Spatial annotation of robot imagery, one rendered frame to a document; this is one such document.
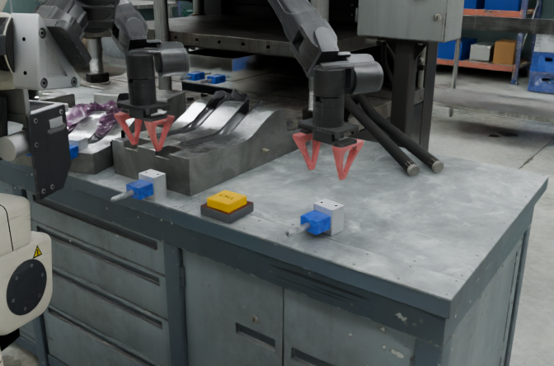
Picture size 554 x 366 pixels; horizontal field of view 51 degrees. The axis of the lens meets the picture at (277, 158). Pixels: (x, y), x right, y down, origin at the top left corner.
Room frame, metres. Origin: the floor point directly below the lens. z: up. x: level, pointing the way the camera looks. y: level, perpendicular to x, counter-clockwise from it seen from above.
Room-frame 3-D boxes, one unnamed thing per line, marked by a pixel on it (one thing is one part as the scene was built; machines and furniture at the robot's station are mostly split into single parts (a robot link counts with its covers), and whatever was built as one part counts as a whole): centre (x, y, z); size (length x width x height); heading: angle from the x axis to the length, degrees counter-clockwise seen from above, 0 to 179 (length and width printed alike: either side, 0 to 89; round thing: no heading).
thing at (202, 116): (1.49, 0.17, 0.92); 0.35 x 0.16 x 0.09; 144
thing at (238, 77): (2.46, 0.13, 0.87); 0.50 x 0.27 x 0.17; 144
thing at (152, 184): (1.18, 0.31, 0.83); 0.13 x 0.05 x 0.05; 143
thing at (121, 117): (1.23, 0.30, 0.96); 0.07 x 0.07 x 0.09; 52
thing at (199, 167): (1.49, 0.15, 0.87); 0.50 x 0.26 x 0.14; 144
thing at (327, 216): (1.02, -0.07, 0.83); 0.13 x 0.05 x 0.05; 134
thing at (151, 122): (1.19, 0.26, 0.96); 0.07 x 0.07 x 0.09; 52
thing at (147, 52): (1.21, 0.28, 1.10); 0.07 x 0.06 x 0.07; 116
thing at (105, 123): (1.63, 0.49, 0.90); 0.26 x 0.18 x 0.08; 162
